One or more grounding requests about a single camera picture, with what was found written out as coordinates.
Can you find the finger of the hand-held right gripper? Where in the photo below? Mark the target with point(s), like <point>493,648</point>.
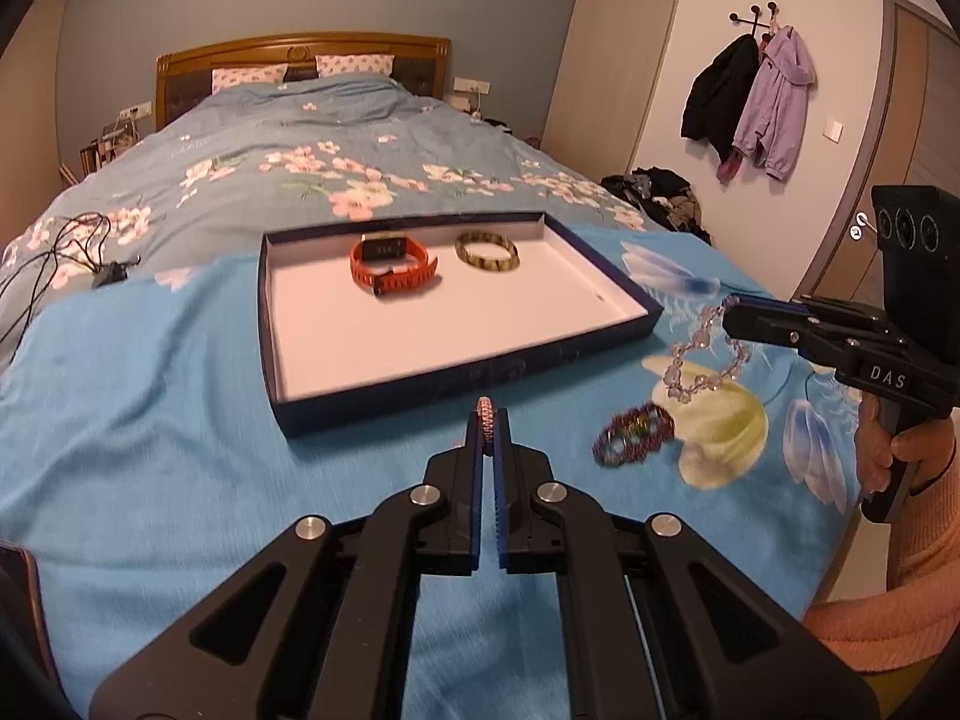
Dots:
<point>772,304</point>
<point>765,326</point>

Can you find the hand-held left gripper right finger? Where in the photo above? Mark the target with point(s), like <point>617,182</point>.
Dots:
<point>501,517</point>

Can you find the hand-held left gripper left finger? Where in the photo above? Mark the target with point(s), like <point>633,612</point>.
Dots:
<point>475,525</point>

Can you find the dark blue shallow box tray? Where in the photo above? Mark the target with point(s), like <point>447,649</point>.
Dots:
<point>450,315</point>

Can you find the person's right forearm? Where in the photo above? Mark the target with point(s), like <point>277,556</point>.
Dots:
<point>922,577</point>

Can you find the person's right hand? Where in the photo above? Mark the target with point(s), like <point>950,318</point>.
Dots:
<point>926,450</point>

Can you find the pile of dark clothes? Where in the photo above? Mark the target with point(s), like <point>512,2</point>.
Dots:
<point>660,195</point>

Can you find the beige door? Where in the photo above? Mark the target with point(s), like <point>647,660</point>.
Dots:
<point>907,105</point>

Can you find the purple jacket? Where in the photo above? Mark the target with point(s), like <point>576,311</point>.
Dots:
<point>780,97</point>

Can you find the black jacket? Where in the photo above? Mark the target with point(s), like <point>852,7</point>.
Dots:
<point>716,97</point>

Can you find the green stone bangle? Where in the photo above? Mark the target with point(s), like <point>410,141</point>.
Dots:
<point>487,264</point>

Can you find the orange wrist watch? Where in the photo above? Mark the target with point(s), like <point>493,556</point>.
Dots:
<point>361,270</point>

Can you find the beige wardrobe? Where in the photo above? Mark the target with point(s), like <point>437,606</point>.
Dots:
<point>615,52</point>

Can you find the blue flower print blanket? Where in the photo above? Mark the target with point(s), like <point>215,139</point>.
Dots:
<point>187,427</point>

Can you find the yellow garment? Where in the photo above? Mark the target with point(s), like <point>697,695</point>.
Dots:
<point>900,690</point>

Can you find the blue floral duvet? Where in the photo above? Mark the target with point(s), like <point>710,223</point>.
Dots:
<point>300,135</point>

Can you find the black charger plug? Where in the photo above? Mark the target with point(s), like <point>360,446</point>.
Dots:
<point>112,275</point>

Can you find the white patterned pillow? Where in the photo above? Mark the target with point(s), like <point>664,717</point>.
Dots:
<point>247,79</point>
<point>352,66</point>

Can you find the wooden bed headboard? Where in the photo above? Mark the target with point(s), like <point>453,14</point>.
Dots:
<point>300,45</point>

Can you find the bedside shelf with books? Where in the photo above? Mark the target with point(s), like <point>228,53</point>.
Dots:
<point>105,146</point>

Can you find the white light switch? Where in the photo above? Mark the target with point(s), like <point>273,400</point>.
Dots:
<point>833,128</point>

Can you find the black wall coat rack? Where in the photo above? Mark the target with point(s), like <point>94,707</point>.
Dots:
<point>754,16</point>

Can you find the white wall socket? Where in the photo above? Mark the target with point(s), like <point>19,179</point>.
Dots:
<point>135,111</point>
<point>472,85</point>

